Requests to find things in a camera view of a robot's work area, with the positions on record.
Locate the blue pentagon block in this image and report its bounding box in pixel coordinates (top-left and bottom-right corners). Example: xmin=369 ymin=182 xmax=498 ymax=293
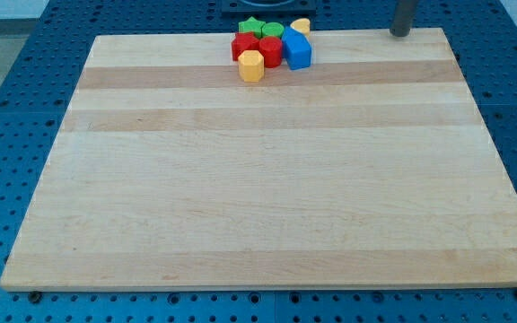
xmin=282 ymin=27 xmax=312 ymax=70

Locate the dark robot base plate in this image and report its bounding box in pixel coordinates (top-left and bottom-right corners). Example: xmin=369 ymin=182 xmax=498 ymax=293
xmin=218 ymin=0 xmax=317 ymax=15

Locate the red star-shaped block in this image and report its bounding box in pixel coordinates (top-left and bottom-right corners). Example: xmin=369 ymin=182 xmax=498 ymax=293
xmin=231 ymin=31 xmax=259 ymax=61

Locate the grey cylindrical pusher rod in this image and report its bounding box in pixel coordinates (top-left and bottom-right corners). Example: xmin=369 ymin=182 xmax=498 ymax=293
xmin=390 ymin=0 xmax=419 ymax=38

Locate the green cylinder block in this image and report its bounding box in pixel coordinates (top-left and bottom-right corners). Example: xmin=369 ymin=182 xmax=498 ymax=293
xmin=261 ymin=22 xmax=285 ymax=39

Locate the green star block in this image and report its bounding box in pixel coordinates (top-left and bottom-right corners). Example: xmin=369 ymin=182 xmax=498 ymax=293
xmin=238 ymin=16 xmax=266 ymax=39

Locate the yellow hexagon block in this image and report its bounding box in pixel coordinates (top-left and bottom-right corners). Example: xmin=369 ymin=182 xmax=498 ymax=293
xmin=238 ymin=50 xmax=265 ymax=83

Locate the yellow heart block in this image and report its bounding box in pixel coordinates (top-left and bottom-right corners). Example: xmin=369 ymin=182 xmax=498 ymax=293
xmin=290 ymin=18 xmax=311 ymax=38

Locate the large wooden board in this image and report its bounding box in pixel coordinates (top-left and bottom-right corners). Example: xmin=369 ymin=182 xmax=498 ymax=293
xmin=0 ymin=28 xmax=517 ymax=292

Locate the red cylinder block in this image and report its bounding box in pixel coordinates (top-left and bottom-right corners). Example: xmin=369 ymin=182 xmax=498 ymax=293
xmin=258 ymin=36 xmax=283 ymax=68

